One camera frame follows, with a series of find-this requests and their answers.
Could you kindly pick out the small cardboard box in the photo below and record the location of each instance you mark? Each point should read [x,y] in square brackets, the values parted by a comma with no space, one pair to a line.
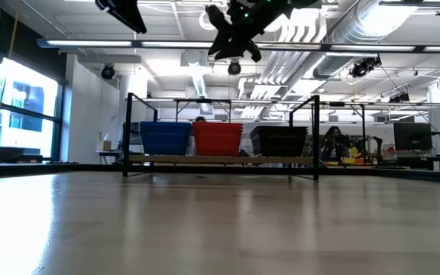
[107,146]

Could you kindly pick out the black computer monitor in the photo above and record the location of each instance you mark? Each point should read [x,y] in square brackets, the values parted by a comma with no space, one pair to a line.
[413,135]

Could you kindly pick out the black background rig frame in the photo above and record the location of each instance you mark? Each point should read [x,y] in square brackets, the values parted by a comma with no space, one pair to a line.
[204,101]

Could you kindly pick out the black metal wood-board shelf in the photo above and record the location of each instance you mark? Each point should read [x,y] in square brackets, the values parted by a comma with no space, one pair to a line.
[316,145]

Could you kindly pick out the black ceiling spotlight cluster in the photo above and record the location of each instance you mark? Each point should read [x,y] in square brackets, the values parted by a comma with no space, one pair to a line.
[399,98]
[365,66]

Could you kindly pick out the black table rig frame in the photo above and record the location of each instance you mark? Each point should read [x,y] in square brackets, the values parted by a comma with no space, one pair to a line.
[90,168]

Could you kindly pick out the black bag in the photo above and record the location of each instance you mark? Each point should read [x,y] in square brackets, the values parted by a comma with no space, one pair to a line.
[15,156]

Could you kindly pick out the large room window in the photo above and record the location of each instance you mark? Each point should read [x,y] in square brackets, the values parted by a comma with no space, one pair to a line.
[29,141]

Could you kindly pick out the white ceiling pipes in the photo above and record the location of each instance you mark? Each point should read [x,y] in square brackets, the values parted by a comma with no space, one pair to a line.
[281,72]

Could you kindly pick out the person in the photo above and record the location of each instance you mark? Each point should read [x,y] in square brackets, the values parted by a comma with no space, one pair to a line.
[334,143]
[200,119]

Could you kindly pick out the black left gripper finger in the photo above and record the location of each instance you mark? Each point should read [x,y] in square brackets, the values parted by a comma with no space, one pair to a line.
[126,13]

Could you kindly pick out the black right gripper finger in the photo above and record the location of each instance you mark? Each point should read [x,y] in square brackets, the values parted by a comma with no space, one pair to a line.
[225,49]
[256,51]

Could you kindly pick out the silver ceiling air duct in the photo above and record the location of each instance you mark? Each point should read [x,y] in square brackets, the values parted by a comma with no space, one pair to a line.
[357,30]

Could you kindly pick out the long ceiling light bar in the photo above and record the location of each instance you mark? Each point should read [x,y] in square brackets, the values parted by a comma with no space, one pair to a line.
[325,47]

